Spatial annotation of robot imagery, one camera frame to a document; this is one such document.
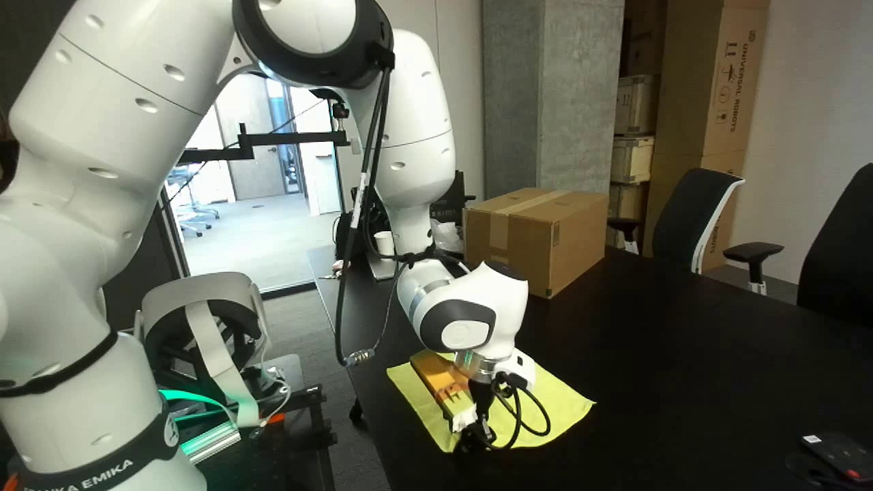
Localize large black office chair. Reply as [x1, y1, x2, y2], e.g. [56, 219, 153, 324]
[798, 160, 873, 326]

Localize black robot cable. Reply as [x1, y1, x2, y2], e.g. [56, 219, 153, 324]
[330, 43, 554, 456]

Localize tall brown cardboard box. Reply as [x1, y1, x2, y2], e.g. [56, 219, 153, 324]
[700, 0, 772, 178]
[642, 0, 723, 258]

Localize pale storage box on shelf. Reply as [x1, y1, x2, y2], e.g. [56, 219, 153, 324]
[608, 134, 657, 186]
[614, 73, 657, 140]
[607, 183, 649, 225]

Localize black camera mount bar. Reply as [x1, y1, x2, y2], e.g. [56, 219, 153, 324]
[174, 122, 352, 168]

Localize black chair with white frame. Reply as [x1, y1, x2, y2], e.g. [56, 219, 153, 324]
[607, 165, 786, 298]

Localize black device with red mark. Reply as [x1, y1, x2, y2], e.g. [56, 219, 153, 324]
[786, 429, 873, 491]

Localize yellow cloth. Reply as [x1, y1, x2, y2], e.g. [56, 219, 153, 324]
[386, 348, 599, 456]

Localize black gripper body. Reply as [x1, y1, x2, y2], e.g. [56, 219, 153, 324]
[453, 348, 541, 397]

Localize white strap VR headset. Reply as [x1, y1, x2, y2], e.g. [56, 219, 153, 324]
[134, 269, 275, 430]

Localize teal flat item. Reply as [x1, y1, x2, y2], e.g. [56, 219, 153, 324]
[158, 385, 247, 463]

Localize red-handled pliers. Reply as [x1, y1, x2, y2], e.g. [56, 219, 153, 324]
[256, 406, 295, 433]

